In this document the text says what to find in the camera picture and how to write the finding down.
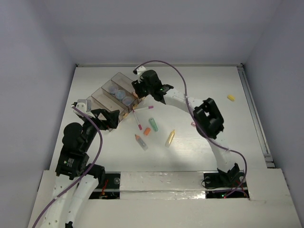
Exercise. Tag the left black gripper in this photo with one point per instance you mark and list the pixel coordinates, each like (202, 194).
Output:
(95, 116)

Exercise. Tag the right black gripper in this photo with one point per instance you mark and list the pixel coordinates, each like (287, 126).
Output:
(137, 86)

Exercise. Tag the clear tape roll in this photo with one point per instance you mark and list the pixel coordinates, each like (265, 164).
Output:
(112, 89)

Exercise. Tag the green highlighter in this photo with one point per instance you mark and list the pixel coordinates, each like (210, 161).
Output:
(153, 124)

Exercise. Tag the yellow highlighter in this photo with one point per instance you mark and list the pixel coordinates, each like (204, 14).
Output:
(170, 138)

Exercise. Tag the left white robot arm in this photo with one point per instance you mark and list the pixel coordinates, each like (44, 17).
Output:
(75, 177)

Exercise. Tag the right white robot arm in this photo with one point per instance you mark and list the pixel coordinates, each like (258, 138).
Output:
(205, 113)

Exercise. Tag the clear brown compartment organizer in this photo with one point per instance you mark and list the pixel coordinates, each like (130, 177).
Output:
(102, 99)

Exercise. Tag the white pink-capped pen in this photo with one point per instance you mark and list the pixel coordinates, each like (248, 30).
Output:
(143, 108)

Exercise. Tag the white red-capped pen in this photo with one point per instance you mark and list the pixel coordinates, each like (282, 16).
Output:
(137, 120)

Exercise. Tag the grey orange-tipped marker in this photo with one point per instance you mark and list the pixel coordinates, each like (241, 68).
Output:
(141, 142)

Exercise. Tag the small orange eraser cap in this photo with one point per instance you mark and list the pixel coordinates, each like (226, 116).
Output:
(147, 131)

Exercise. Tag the silver taped front board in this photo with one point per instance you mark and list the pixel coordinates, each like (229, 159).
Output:
(160, 185)

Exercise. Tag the yellow eraser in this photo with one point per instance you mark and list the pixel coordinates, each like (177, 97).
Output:
(231, 98)

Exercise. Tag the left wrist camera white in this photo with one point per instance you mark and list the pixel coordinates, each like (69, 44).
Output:
(83, 105)

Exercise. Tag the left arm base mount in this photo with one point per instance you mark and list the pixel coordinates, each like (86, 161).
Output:
(111, 188)

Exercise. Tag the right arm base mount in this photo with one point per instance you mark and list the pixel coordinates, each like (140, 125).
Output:
(221, 185)

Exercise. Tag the aluminium rail right edge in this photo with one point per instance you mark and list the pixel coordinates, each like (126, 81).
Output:
(256, 120)

